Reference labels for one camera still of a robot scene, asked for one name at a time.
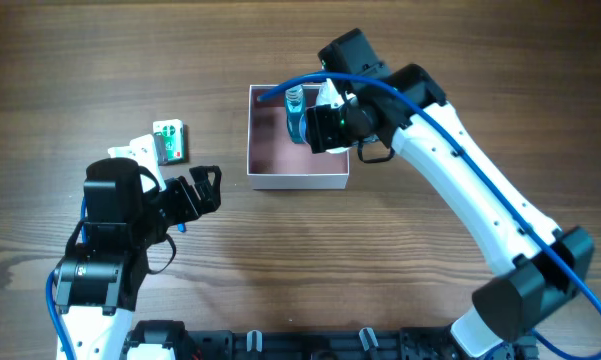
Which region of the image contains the green soap box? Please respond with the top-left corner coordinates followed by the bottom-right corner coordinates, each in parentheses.
top-left (153, 119), bottom-right (186, 164)

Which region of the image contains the white pink-lined box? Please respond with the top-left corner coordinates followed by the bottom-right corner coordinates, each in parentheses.
top-left (246, 84), bottom-right (350, 190)

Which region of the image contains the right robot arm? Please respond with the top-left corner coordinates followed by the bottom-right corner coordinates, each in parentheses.
top-left (306, 29), bottom-right (594, 358)

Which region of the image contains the teal mouthwash bottle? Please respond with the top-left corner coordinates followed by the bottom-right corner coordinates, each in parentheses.
top-left (284, 85), bottom-right (306, 144)

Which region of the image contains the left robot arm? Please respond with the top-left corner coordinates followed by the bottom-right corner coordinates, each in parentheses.
top-left (45, 158), bottom-right (222, 359)

